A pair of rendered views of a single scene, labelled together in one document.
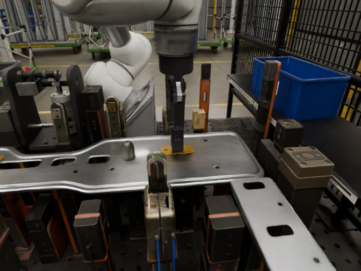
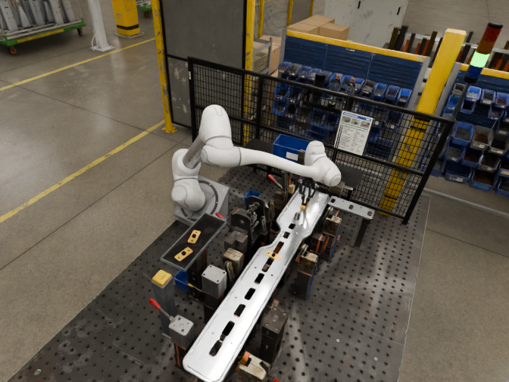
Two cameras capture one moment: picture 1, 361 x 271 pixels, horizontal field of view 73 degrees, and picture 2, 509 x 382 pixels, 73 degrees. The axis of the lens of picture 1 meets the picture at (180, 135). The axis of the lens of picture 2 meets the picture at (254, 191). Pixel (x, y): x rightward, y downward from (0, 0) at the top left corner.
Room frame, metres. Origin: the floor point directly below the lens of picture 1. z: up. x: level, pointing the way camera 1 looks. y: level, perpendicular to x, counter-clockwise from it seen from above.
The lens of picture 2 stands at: (-0.05, 1.59, 2.42)
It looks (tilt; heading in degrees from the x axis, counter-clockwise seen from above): 39 degrees down; 301
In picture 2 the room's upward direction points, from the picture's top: 4 degrees clockwise
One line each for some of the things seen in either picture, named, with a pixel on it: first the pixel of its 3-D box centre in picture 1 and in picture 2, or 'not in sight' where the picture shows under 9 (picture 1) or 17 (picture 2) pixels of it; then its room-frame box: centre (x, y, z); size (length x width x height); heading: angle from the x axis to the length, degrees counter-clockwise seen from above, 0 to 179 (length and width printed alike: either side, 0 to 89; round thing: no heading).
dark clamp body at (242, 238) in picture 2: (23, 158); (238, 258); (0.67, 0.53, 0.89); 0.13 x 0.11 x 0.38; 7
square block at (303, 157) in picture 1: (290, 214); (332, 203); (0.44, -0.28, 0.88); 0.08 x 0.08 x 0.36; 7
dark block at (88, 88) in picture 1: (102, 145); not in sight; (0.72, 0.27, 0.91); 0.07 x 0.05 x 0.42; 7
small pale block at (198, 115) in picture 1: (196, 161); (288, 206); (0.67, -0.06, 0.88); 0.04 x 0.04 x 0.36; 7
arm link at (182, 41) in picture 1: (175, 40); not in sight; (0.54, 0.01, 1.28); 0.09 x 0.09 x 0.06
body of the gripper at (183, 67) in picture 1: (176, 75); (309, 180); (0.54, 0.01, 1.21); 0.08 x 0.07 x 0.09; 7
